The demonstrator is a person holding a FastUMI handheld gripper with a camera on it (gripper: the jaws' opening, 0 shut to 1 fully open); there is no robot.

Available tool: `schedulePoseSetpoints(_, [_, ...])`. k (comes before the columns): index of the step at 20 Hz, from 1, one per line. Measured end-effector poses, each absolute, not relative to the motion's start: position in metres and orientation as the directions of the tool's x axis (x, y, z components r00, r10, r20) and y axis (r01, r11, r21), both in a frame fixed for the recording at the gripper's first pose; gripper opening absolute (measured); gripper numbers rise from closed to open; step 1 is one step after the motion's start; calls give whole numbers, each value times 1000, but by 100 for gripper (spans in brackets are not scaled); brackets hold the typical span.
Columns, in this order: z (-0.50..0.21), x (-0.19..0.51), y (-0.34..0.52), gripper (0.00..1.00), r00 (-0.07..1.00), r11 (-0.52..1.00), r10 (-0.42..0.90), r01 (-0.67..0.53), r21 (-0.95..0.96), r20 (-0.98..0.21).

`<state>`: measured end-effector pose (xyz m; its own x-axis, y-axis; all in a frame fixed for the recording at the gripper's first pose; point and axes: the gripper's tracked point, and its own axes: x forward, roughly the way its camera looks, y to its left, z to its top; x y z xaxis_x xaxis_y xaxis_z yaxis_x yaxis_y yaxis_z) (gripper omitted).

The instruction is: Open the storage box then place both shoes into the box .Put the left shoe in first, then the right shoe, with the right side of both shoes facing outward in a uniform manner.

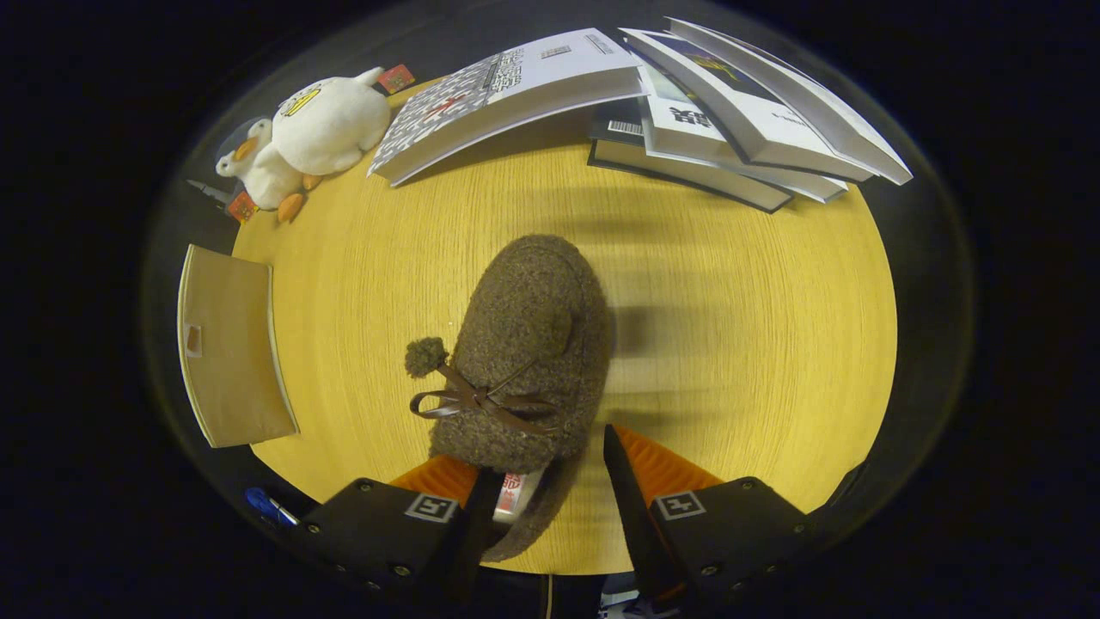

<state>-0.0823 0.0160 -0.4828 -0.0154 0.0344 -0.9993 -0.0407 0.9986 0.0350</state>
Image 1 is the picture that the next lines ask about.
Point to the blue plastic object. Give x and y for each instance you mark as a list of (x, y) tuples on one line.
[(258, 500)]

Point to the white book black print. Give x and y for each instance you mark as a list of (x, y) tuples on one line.
[(687, 116)]

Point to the white duck plush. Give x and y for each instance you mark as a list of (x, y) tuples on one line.
[(331, 129)]

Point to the beige fabric storage box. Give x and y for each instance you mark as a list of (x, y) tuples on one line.
[(232, 344)]

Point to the grey patterned white book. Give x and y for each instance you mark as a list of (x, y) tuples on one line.
[(447, 112)]

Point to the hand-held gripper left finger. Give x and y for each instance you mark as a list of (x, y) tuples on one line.
[(468, 535)]

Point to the grey white penguin plush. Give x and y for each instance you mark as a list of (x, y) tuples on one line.
[(271, 176)]

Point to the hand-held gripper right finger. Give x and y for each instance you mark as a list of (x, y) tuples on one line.
[(632, 516)]

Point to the dark book white pages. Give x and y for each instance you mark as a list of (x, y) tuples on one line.
[(619, 129)]

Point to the brown fuzzy shoe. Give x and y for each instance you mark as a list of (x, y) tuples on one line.
[(533, 318)]

